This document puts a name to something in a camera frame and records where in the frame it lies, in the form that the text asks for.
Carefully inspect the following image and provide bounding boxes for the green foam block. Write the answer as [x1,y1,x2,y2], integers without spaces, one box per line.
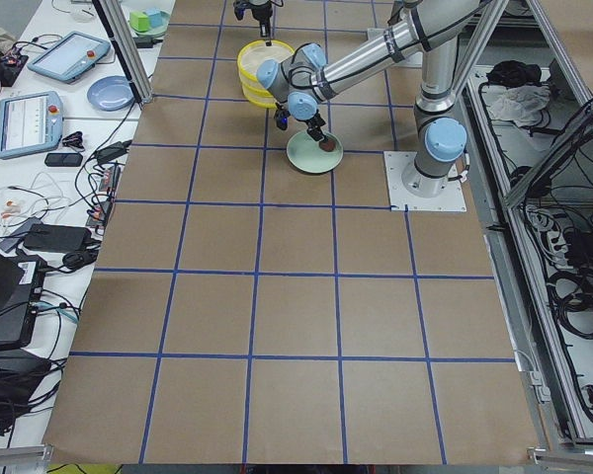
[128,11,150,33]

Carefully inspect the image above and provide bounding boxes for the yellow top steamer layer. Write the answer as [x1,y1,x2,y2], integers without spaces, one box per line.
[236,39,295,90]

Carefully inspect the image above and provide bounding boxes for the blue foam block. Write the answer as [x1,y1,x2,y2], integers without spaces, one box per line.
[143,8,163,29]

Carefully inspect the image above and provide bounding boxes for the right teach pendant tablet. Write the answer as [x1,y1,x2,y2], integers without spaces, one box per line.
[27,32,111,83]

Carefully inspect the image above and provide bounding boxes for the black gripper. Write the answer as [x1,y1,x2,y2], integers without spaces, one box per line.
[233,0,274,47]
[273,102,329,149]

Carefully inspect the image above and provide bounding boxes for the yellow steamer layer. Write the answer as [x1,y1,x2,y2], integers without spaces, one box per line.
[236,39,295,90]
[241,83,276,109]

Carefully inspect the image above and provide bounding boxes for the aluminium frame post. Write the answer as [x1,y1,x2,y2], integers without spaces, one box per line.
[93,0,153,107]

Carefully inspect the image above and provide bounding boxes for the black power adapter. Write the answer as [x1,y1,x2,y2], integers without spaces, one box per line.
[23,224,91,253]

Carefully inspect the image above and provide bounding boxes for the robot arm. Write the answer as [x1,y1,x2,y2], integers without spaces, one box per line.
[233,0,274,46]
[256,1,505,174]

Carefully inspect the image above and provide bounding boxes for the yellow bottom steamer layer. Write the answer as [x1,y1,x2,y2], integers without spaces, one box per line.
[241,83,276,109]

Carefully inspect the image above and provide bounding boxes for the brown bun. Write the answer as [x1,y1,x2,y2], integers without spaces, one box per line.
[319,140,336,152]

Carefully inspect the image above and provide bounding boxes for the teach pendant tablet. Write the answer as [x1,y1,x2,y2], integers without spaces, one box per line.
[27,32,111,83]
[0,91,63,160]

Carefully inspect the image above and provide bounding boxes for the left teach pendant tablet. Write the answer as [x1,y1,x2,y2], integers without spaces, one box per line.
[0,91,63,160]

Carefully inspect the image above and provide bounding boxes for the white steamer cloth liner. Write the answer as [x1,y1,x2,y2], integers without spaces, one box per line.
[238,41,293,76]

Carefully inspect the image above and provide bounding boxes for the black electronics box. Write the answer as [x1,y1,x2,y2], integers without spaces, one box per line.
[0,254,46,351]

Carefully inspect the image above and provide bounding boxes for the blue plate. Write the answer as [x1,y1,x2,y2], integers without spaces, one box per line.
[87,75,134,112]

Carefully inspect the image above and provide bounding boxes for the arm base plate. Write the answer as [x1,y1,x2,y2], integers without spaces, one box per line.
[383,151,466,213]

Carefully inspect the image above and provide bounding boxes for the green bowl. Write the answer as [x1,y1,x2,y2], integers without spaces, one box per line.
[128,9,170,38]

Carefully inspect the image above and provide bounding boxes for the light green plate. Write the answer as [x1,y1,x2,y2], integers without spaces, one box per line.
[287,130,344,174]

